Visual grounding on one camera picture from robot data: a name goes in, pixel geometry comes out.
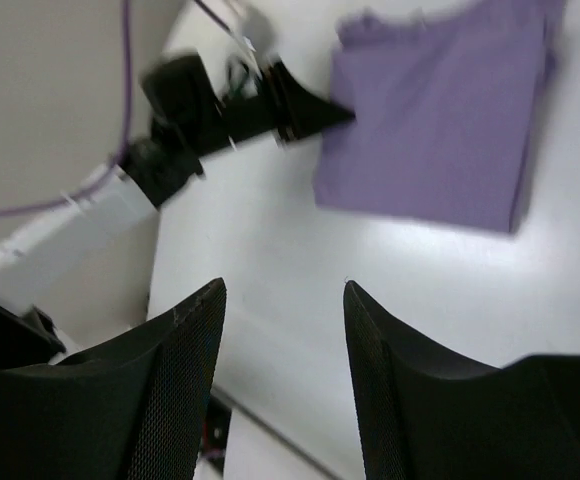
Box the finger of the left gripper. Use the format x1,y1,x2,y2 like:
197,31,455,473
262,59,355,144

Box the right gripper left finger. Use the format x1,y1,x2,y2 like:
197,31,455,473
0,278,227,479

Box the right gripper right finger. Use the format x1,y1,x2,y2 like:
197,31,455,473
343,282,580,479

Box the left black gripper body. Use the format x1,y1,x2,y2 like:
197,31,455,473
194,89,280,155

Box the lavender t shirt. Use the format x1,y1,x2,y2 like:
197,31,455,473
313,1,566,233

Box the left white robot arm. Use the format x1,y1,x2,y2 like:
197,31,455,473
0,53,354,368

